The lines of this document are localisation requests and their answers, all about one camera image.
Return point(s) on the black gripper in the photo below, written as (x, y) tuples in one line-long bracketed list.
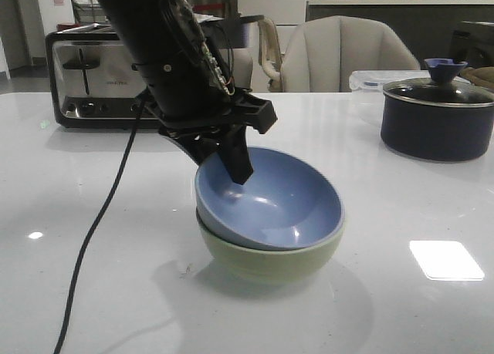
[(199, 137)]

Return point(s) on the blue bowl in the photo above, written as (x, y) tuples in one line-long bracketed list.
[(286, 204)]

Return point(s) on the green bowl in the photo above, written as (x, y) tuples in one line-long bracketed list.
[(271, 267)]

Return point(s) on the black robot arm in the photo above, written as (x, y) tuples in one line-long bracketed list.
[(201, 108)]

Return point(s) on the beige armchair left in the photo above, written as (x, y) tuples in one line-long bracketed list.
[(232, 39)]

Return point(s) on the beige armchair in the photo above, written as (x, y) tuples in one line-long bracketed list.
[(232, 39), (322, 53)]

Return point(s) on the cream plastic chair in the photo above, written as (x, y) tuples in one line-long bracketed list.
[(270, 56)]

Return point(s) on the black and chrome toaster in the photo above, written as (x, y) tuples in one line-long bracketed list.
[(92, 79)]

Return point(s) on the beige armchair right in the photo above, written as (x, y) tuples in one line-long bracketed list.
[(322, 53)]

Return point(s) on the white cabinet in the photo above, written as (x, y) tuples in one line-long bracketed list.
[(286, 15)]

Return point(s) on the clear plastic food container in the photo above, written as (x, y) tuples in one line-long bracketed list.
[(374, 80)]

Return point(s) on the metal cart in background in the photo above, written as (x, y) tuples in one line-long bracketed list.
[(86, 13)]

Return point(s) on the dark blue cooking pot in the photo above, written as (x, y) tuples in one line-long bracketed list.
[(437, 133)]

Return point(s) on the glass pot lid blue knob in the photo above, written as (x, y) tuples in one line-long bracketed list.
[(440, 88)]

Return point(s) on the dark appliance at right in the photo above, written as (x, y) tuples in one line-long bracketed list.
[(472, 42)]

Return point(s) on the brown cushion at right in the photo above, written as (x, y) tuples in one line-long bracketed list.
[(483, 76)]

